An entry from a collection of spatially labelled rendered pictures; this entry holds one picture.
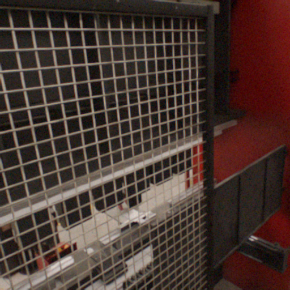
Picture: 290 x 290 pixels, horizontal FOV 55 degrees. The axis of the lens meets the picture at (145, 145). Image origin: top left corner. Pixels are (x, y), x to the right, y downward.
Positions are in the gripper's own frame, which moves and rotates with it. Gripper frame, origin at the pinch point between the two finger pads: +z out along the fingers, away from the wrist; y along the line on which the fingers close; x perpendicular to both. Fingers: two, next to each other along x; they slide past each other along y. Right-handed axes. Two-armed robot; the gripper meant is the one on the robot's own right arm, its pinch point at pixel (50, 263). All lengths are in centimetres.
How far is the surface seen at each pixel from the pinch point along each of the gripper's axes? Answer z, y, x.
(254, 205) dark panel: -9, 101, 77
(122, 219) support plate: -17, 40, 33
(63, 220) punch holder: -36, 49, -6
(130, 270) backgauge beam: -7, 70, 7
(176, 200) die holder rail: -12, 49, 73
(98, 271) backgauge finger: -13, 64, -5
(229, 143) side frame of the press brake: -36, 71, 122
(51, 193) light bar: -55, 76, -19
